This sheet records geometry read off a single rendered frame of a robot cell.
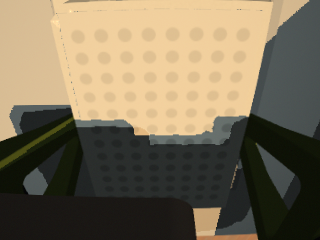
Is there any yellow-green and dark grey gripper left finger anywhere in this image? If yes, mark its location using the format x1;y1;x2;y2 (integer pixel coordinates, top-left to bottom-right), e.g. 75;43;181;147
0;113;83;196

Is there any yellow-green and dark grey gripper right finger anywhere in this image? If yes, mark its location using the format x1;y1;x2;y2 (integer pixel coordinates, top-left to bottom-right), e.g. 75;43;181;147
240;113;320;240

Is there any beige benchtop instrument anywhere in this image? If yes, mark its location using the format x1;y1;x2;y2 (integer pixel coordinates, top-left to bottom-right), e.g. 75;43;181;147
0;0;320;236

